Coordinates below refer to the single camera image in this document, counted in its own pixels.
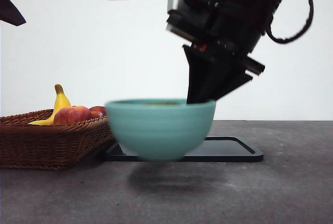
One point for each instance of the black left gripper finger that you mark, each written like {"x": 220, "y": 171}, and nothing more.
{"x": 10, "y": 11}

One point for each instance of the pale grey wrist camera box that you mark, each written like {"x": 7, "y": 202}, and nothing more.
{"x": 174, "y": 0}

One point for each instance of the red yellow apple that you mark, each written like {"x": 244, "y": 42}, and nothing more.
{"x": 72, "y": 115}

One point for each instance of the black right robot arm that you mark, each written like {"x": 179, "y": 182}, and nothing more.
{"x": 255, "y": 5}

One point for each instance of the teal ribbed bowl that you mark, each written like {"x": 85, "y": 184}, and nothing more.
{"x": 161, "y": 133}

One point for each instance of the black rectangular tray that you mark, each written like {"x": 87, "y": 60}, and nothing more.
{"x": 229, "y": 151}

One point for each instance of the yellow banana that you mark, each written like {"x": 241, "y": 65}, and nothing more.
{"x": 62, "y": 102}

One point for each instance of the brown wicker basket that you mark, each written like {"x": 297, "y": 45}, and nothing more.
{"x": 52, "y": 146}

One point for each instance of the green avocado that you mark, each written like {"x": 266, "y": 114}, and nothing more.
{"x": 161, "y": 102}

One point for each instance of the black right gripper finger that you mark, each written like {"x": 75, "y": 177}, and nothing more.
{"x": 199, "y": 78}
{"x": 226, "y": 78}

